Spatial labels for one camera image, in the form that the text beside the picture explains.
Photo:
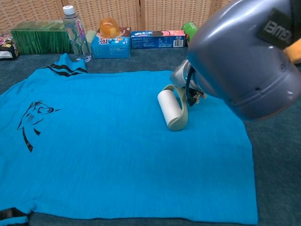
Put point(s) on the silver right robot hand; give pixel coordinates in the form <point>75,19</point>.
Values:
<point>179,75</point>

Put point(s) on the pale green lint roller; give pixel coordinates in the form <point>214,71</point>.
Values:
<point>167,106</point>

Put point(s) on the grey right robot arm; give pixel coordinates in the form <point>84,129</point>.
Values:
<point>242,66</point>

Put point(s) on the blue pink cookie box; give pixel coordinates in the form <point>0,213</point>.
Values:
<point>152,42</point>

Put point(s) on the green chip can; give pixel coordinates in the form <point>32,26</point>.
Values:
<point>189,29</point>

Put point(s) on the wicker folding screen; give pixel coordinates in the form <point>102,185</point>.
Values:
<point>164,14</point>

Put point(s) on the blue snack box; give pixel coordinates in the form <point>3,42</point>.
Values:
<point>110,50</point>

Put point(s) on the orange jelly cup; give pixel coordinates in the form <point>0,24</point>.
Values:
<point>108,27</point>

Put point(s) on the blue t-shirt with cat print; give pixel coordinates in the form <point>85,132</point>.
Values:
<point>105,153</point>

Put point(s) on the clear plastic water bottle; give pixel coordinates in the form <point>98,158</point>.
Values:
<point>77,42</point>

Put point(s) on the yellow plush toy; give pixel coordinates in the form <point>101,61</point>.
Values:
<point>294,55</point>

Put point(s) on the dark blue table cover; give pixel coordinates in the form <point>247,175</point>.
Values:
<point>279,176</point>

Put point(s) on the green grass-print box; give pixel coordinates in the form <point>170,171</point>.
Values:
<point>40,40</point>

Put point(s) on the dark purple snack packet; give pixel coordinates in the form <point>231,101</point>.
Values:
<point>8,47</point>

